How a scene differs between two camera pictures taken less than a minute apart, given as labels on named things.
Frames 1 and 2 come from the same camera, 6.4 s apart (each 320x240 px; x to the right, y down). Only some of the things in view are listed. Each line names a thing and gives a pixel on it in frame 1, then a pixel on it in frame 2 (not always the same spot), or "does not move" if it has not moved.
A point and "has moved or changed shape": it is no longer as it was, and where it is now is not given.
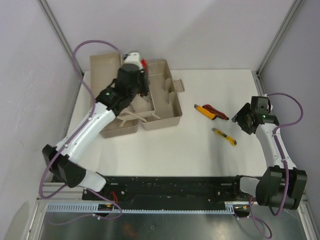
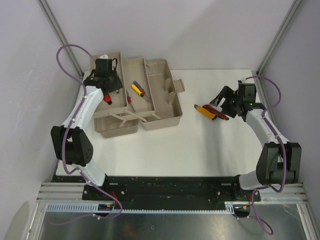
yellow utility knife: x=205 y=112 does not move
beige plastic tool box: x=160 y=107 does not move
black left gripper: x=146 y=82 -> x=118 y=85
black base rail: x=167 y=190 does not move
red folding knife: x=144 y=62 has moved or changed shape
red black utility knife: x=219 y=114 does not move
